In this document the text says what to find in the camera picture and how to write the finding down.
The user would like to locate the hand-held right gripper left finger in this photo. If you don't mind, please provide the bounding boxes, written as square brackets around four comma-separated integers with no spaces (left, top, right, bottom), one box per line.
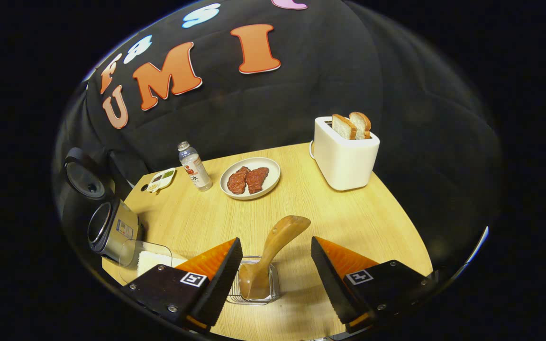
[121,237,244,332]

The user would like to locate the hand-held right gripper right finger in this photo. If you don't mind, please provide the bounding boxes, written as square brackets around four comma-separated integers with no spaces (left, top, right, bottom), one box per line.
[311,236,439,334]

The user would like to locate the metal wire chopstick holder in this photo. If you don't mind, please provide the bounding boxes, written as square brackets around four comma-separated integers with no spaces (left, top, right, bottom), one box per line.
[226,256,281,305]

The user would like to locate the white rice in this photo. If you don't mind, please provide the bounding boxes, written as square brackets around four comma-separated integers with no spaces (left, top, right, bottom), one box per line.
[136,251,186,278]

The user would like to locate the wooden spoon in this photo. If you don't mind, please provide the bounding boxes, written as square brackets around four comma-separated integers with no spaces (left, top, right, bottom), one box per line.
[237,215,311,300]

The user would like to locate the dark grey rice cooker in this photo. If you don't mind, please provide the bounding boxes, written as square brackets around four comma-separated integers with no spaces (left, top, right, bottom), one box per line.
[64,147,145,264]

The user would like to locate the clear plastic rice container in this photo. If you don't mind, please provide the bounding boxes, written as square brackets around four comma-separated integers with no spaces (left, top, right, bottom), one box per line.
[118,239,189,285]

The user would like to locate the red meat piece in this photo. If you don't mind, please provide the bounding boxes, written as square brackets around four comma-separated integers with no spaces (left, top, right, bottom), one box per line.
[246,167,270,195]
[227,166,251,195]

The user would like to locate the clear drink bottle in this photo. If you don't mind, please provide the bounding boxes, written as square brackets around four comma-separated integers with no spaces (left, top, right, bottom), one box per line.
[177,141,213,191]

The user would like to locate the white divided sauce dish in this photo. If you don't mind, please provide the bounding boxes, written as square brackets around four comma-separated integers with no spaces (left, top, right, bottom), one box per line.
[147,167,177,194]

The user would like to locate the white toaster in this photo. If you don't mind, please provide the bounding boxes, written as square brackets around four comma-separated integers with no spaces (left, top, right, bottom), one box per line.
[309,116,381,191]

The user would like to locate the white plate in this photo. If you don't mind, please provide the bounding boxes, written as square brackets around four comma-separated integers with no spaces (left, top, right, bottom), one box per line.
[219,157,281,200]

